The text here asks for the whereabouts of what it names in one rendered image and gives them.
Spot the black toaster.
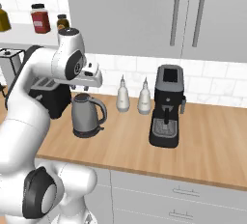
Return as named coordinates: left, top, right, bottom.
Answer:
left=28, top=75, right=72, bottom=121

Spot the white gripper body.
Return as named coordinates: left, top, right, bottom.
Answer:
left=70, top=69, right=104, bottom=89

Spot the black coffee machine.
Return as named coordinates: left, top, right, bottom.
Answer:
left=148, top=64, right=188, bottom=150

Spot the red jar with black lid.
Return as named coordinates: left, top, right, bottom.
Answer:
left=30, top=3, right=52, bottom=35

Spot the grey cupboard door handle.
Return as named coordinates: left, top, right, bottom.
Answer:
left=191, top=0, right=209, bottom=48
left=169, top=0, right=183, bottom=47

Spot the white squeeze bottle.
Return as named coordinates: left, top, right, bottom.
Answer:
left=115, top=74, right=131, bottom=114
left=137, top=76, right=152, bottom=116

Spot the brown jar with black lid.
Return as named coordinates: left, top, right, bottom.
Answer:
left=56, top=14, right=70, bottom=32

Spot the white wall shelf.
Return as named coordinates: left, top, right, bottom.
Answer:
left=0, top=22, right=70, bottom=51

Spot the grey drawer handle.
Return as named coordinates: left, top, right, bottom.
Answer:
left=172, top=185, right=202, bottom=198
left=168, top=209, right=195, bottom=221

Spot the grey drawer front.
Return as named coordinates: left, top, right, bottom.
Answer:
left=111, top=186, right=247, bottom=224
left=109, top=169, right=247, bottom=211
left=112, top=207, right=195, bottom=224

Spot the yellow bottle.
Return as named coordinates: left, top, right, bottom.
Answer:
left=0, top=3, right=13, bottom=33

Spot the grey wall cupboard door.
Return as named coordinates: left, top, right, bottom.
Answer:
left=180, top=0, right=247, bottom=65
left=64, top=0, right=193, bottom=60

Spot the grey electric kettle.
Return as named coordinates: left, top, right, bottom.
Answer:
left=70, top=93, right=108, bottom=139

